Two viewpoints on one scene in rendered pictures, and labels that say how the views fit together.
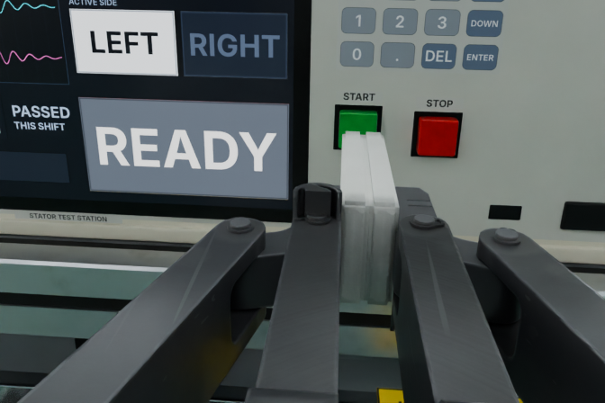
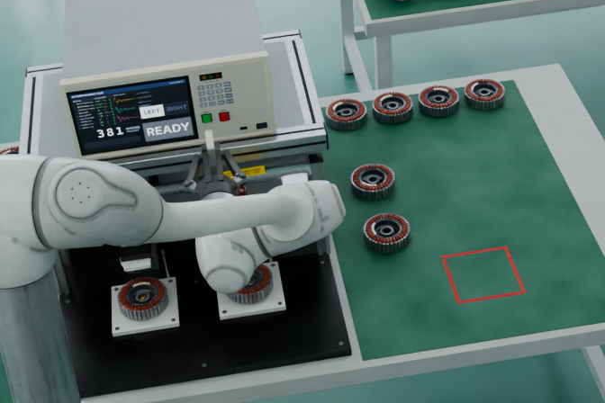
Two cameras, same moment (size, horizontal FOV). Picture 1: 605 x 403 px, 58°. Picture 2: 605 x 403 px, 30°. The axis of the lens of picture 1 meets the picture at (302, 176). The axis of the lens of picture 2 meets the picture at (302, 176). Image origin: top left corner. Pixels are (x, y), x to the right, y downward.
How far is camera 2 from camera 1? 2.20 m
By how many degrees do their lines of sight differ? 21
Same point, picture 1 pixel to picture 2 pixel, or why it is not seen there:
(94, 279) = (154, 162)
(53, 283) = (144, 165)
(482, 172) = (236, 121)
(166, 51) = (161, 111)
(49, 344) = not seen: hidden behind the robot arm
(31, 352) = not seen: hidden behind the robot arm
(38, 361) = not seen: hidden behind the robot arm
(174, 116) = (165, 123)
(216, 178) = (176, 133)
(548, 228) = (254, 129)
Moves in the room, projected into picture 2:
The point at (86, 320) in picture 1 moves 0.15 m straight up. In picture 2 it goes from (152, 171) to (140, 116)
